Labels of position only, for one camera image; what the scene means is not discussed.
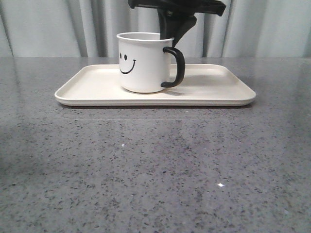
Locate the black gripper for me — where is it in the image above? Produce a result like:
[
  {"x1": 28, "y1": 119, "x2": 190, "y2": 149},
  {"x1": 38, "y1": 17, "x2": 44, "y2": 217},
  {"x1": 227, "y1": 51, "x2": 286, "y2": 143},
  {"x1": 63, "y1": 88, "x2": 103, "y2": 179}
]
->
[{"x1": 127, "y1": 0, "x2": 226, "y2": 47}]

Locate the white smiley mug black handle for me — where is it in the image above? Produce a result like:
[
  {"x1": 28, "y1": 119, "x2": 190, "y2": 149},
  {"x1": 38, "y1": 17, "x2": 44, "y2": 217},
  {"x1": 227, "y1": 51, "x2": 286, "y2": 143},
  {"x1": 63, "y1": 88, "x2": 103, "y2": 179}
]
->
[{"x1": 117, "y1": 32, "x2": 185, "y2": 93}]

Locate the cream rectangular plastic tray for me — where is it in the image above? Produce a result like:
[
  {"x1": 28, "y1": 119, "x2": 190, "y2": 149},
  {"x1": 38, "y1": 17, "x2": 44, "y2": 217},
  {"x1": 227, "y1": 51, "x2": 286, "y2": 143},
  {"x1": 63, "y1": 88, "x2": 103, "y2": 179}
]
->
[{"x1": 54, "y1": 64, "x2": 256, "y2": 106}]

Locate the grey pleated curtain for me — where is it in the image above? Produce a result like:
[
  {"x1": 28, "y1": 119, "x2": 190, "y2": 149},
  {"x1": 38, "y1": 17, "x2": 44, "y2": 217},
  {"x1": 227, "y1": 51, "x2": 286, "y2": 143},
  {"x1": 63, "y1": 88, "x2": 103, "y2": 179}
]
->
[{"x1": 0, "y1": 0, "x2": 311, "y2": 58}]

